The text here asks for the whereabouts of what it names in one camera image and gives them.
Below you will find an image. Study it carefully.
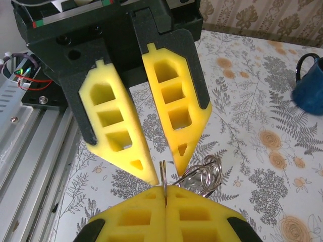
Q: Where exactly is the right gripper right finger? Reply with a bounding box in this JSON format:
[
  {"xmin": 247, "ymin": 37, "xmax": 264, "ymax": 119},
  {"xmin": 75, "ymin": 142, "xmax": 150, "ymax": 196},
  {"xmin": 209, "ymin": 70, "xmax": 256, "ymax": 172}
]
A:
[{"xmin": 166, "ymin": 188, "xmax": 263, "ymax": 242}]

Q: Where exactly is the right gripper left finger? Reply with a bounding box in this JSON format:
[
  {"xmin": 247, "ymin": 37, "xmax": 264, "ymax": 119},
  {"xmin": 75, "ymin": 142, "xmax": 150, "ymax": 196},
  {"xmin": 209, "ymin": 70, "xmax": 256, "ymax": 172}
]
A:
[{"xmin": 75, "ymin": 188, "xmax": 167, "ymax": 242}]

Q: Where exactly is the blue ceramic mug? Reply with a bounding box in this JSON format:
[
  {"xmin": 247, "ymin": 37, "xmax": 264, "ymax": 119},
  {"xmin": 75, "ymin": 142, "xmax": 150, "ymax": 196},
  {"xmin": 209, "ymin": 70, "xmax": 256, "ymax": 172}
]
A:
[{"xmin": 290, "ymin": 52, "xmax": 323, "ymax": 114}]

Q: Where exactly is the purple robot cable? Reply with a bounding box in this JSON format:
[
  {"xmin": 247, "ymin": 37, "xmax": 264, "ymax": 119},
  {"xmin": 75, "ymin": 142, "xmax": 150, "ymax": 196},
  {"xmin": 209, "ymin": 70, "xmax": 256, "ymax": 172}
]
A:
[{"xmin": 2, "ymin": 51, "xmax": 41, "ymax": 69}]

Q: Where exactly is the white slotted cable duct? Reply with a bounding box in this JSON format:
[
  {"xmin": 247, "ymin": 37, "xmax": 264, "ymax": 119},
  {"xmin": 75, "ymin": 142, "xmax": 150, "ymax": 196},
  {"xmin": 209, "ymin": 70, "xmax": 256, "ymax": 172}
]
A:
[{"xmin": 0, "ymin": 80, "xmax": 25, "ymax": 111}]

